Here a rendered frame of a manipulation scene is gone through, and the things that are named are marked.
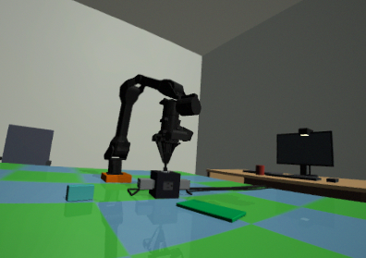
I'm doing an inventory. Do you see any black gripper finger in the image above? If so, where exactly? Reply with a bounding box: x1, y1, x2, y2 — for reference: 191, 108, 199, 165
155, 141, 165, 164
161, 141, 180, 165

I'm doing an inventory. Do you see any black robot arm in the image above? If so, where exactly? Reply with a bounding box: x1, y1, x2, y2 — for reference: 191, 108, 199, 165
104, 74, 201, 175

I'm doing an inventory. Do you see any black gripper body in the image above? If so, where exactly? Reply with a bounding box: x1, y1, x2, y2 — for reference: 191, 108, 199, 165
152, 115, 189, 142

